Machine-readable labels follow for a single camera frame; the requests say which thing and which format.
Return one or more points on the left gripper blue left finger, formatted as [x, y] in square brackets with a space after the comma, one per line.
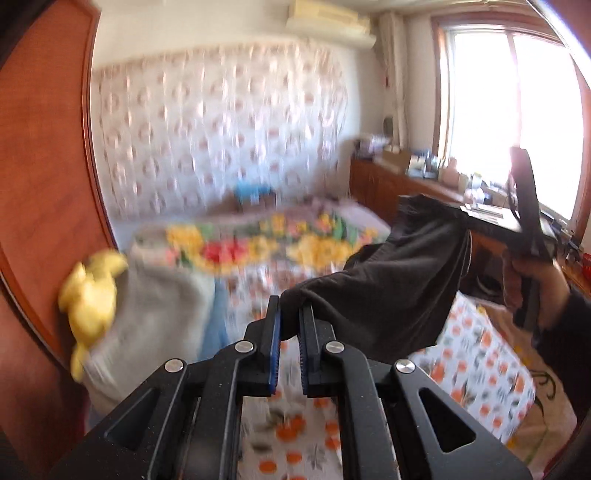
[183, 421]

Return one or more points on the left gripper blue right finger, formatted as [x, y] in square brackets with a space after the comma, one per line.
[395, 421]

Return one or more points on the black pants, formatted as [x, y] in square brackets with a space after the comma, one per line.
[393, 298]

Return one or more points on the person's right hand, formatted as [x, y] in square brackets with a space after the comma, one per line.
[554, 291]

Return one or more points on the light blue folded jeans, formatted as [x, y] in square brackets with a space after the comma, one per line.
[215, 333]

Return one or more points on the orange-print bed sheet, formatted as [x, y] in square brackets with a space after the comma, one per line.
[309, 404]

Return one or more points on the white jug bottle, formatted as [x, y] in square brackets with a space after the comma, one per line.
[449, 174]

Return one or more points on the beige folded pants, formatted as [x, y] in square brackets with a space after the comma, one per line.
[161, 313]

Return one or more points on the person's dark clothed body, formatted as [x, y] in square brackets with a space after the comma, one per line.
[565, 348]

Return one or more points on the cardboard box on cabinet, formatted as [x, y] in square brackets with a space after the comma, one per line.
[397, 161]

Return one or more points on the window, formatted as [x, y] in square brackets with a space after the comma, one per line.
[504, 79]

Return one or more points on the yellow plush toy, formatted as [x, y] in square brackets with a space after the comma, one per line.
[88, 298]

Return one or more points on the wooden sideboard cabinet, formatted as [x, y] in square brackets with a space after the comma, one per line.
[379, 189]

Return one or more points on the floral pink blanket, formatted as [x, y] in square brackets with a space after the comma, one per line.
[277, 230]

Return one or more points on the box with blue cloth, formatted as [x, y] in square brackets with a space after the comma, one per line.
[254, 197]

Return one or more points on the window curtain drape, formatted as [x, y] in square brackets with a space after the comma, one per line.
[394, 55]

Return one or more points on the circle-pattern sheer curtain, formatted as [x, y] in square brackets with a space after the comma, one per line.
[177, 132]

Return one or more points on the wall air conditioner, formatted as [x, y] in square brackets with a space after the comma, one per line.
[329, 22]

